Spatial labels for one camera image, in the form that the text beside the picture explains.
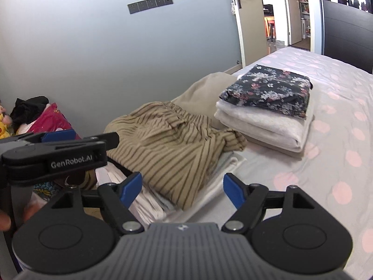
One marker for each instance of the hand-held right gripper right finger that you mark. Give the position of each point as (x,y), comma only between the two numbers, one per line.
(233,192)

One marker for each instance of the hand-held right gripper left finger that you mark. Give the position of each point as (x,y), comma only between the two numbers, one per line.
(131,188)

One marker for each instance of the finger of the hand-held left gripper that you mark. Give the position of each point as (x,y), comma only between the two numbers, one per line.
(58,135)
(102,140)

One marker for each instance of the tan striped garment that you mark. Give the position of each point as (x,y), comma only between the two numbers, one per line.
(169,151)

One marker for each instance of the person's left hand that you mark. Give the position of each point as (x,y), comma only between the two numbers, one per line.
(4,221)

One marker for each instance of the red bag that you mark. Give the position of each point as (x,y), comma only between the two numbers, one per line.
(49,119)

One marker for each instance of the black cloth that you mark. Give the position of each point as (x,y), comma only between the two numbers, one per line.
(29,109)

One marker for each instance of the yellow plush toy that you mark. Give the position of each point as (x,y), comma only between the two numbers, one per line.
(4,125)

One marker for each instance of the beige folded cloth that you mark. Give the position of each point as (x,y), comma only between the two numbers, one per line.
(279,150)

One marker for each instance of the white folded towel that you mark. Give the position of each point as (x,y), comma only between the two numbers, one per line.
(262,128)

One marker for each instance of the beige folded garment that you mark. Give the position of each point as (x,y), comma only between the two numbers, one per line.
(204,93)

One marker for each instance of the dark floral folded cloth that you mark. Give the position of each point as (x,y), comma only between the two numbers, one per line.
(268,90)

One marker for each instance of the bed with dotted sheet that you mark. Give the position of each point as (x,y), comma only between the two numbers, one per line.
(335,108)

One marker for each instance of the red stool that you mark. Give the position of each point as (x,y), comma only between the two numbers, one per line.
(269,27)

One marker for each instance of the beige room door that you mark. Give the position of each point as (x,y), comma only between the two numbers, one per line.
(250,20)

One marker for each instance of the hallway door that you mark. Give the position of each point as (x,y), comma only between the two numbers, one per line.
(293,11)

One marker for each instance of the dark sliding wardrobe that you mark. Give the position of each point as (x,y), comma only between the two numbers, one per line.
(346,29)

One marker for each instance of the grey wall switch panel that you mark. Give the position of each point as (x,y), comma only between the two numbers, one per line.
(150,4)

